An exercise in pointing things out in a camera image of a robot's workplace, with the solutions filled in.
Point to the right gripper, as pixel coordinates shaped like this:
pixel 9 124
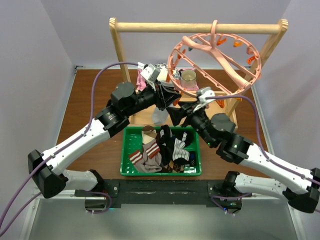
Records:
pixel 177 114

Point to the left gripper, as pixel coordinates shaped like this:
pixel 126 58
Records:
pixel 164 97

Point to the pink round clip hanger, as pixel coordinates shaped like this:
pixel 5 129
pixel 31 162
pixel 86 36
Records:
pixel 203 48

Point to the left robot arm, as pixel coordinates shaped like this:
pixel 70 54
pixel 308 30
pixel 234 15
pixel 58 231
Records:
pixel 49 168

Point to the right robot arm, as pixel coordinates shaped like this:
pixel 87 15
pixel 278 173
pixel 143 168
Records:
pixel 299 187

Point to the orange clothespin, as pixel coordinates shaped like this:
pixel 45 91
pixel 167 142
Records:
pixel 175 102

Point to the floral ceramic plate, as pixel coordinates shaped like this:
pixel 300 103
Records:
pixel 163 76

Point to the pink cloth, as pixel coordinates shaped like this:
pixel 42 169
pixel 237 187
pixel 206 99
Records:
pixel 141 83

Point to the wooden hanging rack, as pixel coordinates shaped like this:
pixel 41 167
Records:
pixel 265 37

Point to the brown and cream sock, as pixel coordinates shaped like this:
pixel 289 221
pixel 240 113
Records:
pixel 148 134

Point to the brown argyle sock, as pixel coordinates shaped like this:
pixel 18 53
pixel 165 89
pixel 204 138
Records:
pixel 172 167

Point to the green plastic tray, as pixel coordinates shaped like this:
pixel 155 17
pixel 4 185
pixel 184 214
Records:
pixel 160 151

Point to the grey sock with red stripes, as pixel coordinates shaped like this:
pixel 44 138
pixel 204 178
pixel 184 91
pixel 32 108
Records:
pixel 148 159

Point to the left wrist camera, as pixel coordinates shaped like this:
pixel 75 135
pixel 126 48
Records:
pixel 150 72

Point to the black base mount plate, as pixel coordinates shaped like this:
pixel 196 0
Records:
pixel 171 192

